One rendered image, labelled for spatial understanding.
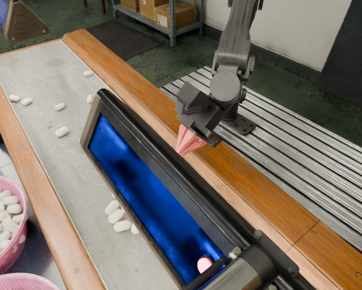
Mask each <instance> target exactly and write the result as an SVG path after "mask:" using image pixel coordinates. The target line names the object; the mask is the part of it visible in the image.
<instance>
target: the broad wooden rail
mask: <svg viewBox="0 0 362 290"><path fill-rule="evenodd" d="M62 42H64V43H65V45H66V46H68V47H69V49H71V50H72V51H73V53H75V54H76V56H78V57H79V58H80V59H81V60H82V61H83V62H84V63H85V64H86V65H87V66H88V67H89V68H90V69H91V70H92V71H93V72H94V73H95V74H96V75H97V76H98V77H99V78H100V79H101V80H102V81H103V82H104V83H105V84H106V85H107V86H108V87H109V88H110V89H111V90H112V91H113V92H114V93H115V94H116V95H117V96H118V97H119V98H120V99H121V100H122V101H123V102H124V103H125V104H126V105H128V106H129V107H130V108H131V109H132V110H133V111H135V112H136V113H137V114H138V115H139V116H140V117H141V118H142V119H143V120H144V121H145V122H146V123H147V124H148V125H149V126H150V127H151V128H152V129H153V130H155V131H156V132H157V133H158V134H159V135H160V136H161V137H162V138H163V139H164V140H165V141H166V142H167V143H168V144H169V145H170V146H171V147H172V148H173V149H174V150H175V149H176V145H177V140H178V133H179V128H180V125H181V124H182V122H180V121H179V120H178V119H177V118H176V116H177V115H178V114H179V113H178V112H177V111H176V110H175V107H176V103H175V102H174V101H173V100H172V99H170V98H169V97H168V96H167V95H166V94H164V93H163V92H162V91H160V90H159V89H158V88H157V87H156V86H154V85H153V84H152V83H151V82H150V81H148V80H147V79H146V78H145V77H143V76H142V75H141V74H140V73H138V72H137V71H136V70H135V69H134V68H132V67H131V66H130V65H129V64H127V63H126V62H125V61H123V60H122V59H121V58H120V57H119V56H117V55H116V54H115V53H114V52H113V51H111V50H110V49H109V48H108V47H107V46H105V45H104V44H103V43H102V42H100V41H99V40H98V39H97V38H95V37H94V36H93V35H92V34H91V33H89V32H88V31H87V30H86V29H80V30H75V31H72V32H69V33H65V34H64V36H63V38H62ZM183 158H184V159H185V160H186V161H187V162H188V163H189V164H190V165H191V166H192V167H193V168H194V169H195V170H196V171H197V172H198V173H199V174H200V175H201V176H202V177H203V178H204V179H205V180H206V181H207V182H208V183H209V184H210V185H211V186H212V187H213V188H214V189H215V190H216V191H217V192H218V193H219V194H220V195H221V196H222V197H223V198H224V199H225V200H226V201H227V202H228V203H229V204H230V205H231V206H232V207H233V208H234V209H235V210H236V211H237V212H238V213H239V214H240V215H241V216H242V217H243V218H244V219H245V220H246V221H247V222H248V223H249V224H251V225H252V226H253V227H254V228H255V229H256V230H261V231H263V232H264V233H265V234H266V235H267V236H268V237H269V238H270V239H271V240H272V241H273V242H274V243H275V244H277V245H278V247H279V248H281V249H282V251H283V252H285V253H286V255H287V256H289V257H290V259H292V260H293V261H294V262H295V263H296V264H297V265H298V267H299V270H300V271H299V273H300V274H301V275H302V276H303V277H304V278H305V279H306V280H307V281H308V282H309V283H310V284H311V285H312V286H313V287H314V288H315V289H316V290H362V254H361V253H360V252H359V251H357V250H356V249H355V248H354V247H353V246H351V245H350V244H349V243H348V242H347V241H345V240H344V239H342V238H341V237H340V236H339V235H338V234H336V233H335V232H334V231H333V230H332V229H330V228H329V227H328V226H327V225H326V224H324V223H323V222H322V221H320V220H319V219H318V218H317V217H316V216H314V215H313V214H312V213H311V212H310V211H308V210H307V209H305V207H304V206H302V205H301V204H299V203H298V202H297V201H296V200H295V199H293V198H292V197H291V196H290V195H289V194H287V193H286V192H285V191H283V190H282V189H281V188H280V187H279V186H277V185H276V184H275V183H274V182H273V181H271V180H270V179H269V178H268V177H267V176H265V175H264V174H262V173H261V172H260V171H259V170H258V169H256V168H255V167H254V166H253V165H252V164H250V163H249V162H248V161H247V160H246V159H244V158H243V157H242V156H240V155H239V154H238V153H237V152H236V151H234V150H233V149H232V148H231V147H230V146H228V145H227V144H226V143H225V142H223V141H221V142H220V144H218V145H217V146H216V147H215V148H214V147H212V146H211V145H210V144H209V143H207V144H206V145H204V146H202V147H199V148H197V149H195V150H193V151H191V152H189V153H187V154H185V155H184V156H183Z"/></svg>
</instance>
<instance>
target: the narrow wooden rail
mask: <svg viewBox="0 0 362 290"><path fill-rule="evenodd" d="M0 133H1V136H2V138H3V141H4V142H5V145H6V148H7V150H8V152H9V155H10V157H11V159H12V161H13V164H14V167H15V168H16V171H17V174H18V176H19V178H20V180H21V183H22V185H23V187H24V190H25V193H26V195H27V197H28V199H29V202H30V204H31V206H32V209H33V211H34V213H35V216H36V218H37V221H38V223H39V225H40V228H41V230H42V232H43V235H44V237H45V240H46V242H47V244H48V247H49V249H50V251H51V254H52V256H53V258H54V261H55V263H56V266H57V267H58V270H59V273H60V275H61V277H62V280H63V282H64V284H65V286H66V289H67V290H106V288H105V286H104V284H103V282H102V281H101V279H100V277H99V275H98V273H97V271H96V269H95V267H94V265H93V263H92V261H91V259H90V257H89V255H88V253H87V251H86V250H85V248H84V246H83V244H82V242H81V240H80V238H79V236H78V234H77V232H76V230H75V228H74V226H73V224H72V222H71V220H70V218H69V217H68V215H67V213H66V211H65V209H64V207H63V205H62V203H61V202H60V200H59V198H58V195H57V194H56V192H55V190H54V187H53V186H52V184H51V182H50V180H49V178H48V176H47V174H46V172H45V170H44V169H43V167H42V165H41V163H40V161H39V159H38V157H37V155H36V153H35V151H34V149H33V147H32V145H31V143H30V141H29V139H28V138H27V136H26V134H25V132H24V130H23V128H22V126H21V124H20V122H19V120H18V118H17V116H16V114H15V112H14V110H13V108H12V107H11V105H10V103H9V101H8V99H7V97H6V95H5V93H4V91H3V90H2V88H1V86H0Z"/></svg>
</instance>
